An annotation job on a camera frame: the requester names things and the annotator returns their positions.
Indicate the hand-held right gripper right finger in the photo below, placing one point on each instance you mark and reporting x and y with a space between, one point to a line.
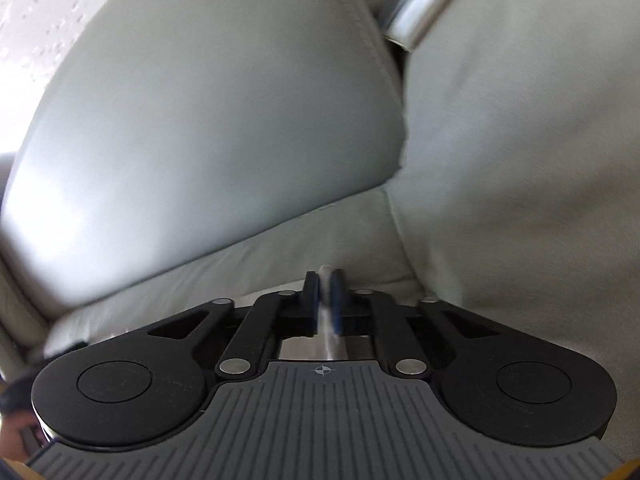
338 305

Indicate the chrome metal sofa bracket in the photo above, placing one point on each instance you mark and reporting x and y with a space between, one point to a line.
415 5

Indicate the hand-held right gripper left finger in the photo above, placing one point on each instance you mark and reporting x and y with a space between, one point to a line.
312 305

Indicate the grey-green sofa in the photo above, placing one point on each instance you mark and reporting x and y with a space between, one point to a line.
200 135

